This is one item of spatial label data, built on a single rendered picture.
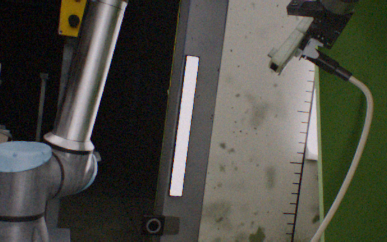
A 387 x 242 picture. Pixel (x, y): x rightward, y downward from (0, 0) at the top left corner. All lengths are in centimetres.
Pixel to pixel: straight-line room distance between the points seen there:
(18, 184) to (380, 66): 130
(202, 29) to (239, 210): 86
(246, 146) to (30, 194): 115
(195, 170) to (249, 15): 75
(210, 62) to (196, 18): 20
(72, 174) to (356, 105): 103
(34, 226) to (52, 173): 14
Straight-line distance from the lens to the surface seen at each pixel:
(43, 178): 126
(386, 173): 188
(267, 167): 217
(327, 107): 168
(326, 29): 126
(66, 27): 208
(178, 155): 198
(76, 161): 136
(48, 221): 222
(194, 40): 200
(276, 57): 128
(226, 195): 212
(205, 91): 201
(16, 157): 122
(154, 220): 203
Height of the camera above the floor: 110
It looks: 3 degrees down
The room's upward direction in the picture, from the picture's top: 7 degrees clockwise
